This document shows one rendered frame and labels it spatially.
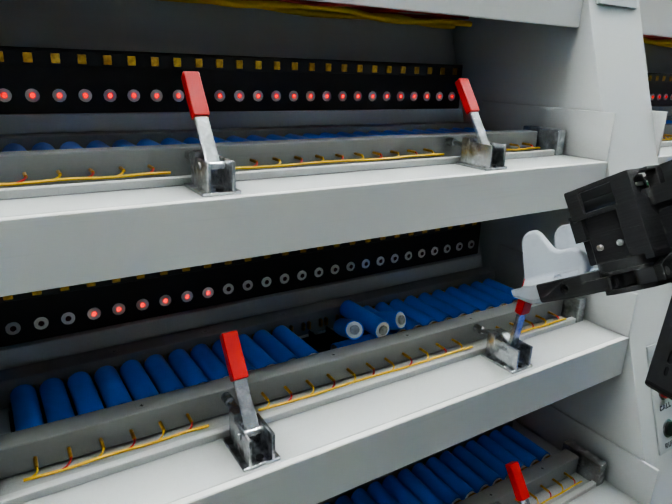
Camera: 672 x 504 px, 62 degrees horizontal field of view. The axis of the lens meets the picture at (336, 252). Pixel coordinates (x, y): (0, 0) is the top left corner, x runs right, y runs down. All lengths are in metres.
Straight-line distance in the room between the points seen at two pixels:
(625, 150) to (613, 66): 0.09
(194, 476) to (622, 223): 0.34
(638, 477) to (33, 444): 0.59
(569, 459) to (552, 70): 0.44
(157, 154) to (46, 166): 0.08
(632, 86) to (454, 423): 0.43
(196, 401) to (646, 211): 0.35
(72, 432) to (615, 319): 0.54
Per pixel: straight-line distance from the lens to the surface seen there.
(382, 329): 0.53
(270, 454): 0.42
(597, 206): 0.45
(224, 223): 0.39
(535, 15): 0.64
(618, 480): 0.75
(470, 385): 0.53
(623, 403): 0.71
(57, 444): 0.44
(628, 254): 0.44
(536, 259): 0.49
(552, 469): 0.72
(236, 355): 0.42
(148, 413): 0.45
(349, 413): 0.47
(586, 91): 0.68
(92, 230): 0.37
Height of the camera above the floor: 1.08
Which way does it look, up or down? 2 degrees down
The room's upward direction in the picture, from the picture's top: 8 degrees counter-clockwise
